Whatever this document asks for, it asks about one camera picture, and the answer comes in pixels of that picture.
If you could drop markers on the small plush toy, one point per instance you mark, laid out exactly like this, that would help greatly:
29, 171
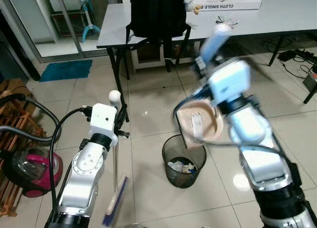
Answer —
190, 1

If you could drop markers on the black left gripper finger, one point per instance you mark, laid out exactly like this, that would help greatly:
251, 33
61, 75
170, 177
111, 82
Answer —
123, 111

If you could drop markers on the broom with white ball tip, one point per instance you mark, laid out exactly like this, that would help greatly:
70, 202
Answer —
115, 95

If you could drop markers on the teal standing fan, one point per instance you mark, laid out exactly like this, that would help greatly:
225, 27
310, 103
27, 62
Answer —
89, 29

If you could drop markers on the low white cabinet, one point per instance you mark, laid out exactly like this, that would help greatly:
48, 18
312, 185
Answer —
148, 54

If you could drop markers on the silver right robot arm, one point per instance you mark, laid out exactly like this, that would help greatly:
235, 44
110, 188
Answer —
257, 153

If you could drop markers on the black mesh waste bin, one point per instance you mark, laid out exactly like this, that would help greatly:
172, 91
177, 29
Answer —
185, 181

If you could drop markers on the black eyeglasses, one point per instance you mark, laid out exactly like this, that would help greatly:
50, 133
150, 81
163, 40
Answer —
227, 23

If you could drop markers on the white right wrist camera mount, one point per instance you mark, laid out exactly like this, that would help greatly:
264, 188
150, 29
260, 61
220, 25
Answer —
228, 82

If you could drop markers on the crumpled white paper trash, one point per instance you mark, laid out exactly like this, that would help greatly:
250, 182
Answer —
182, 166

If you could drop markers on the white table with black legs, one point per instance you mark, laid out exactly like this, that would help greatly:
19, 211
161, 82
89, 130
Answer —
272, 17

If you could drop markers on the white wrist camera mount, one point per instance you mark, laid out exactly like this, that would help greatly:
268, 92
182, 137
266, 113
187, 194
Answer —
103, 119
228, 82

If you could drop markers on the blue floor mat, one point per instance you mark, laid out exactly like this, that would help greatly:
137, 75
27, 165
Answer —
67, 69

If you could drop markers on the black backpack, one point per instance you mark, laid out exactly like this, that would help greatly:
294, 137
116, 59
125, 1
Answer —
158, 15

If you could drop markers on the long white cardboard box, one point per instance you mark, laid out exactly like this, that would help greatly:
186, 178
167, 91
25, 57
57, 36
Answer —
223, 2

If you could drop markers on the black power strip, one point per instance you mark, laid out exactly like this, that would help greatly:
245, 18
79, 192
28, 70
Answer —
292, 55

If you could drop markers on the pink vacuum cleaner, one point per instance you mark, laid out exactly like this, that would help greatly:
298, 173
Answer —
34, 168

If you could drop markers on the wooden rack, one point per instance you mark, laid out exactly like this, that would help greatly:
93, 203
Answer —
12, 119

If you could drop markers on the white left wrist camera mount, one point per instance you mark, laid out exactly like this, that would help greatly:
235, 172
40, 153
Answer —
103, 119

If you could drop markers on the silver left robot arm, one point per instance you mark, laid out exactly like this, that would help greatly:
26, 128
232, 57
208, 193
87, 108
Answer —
86, 173

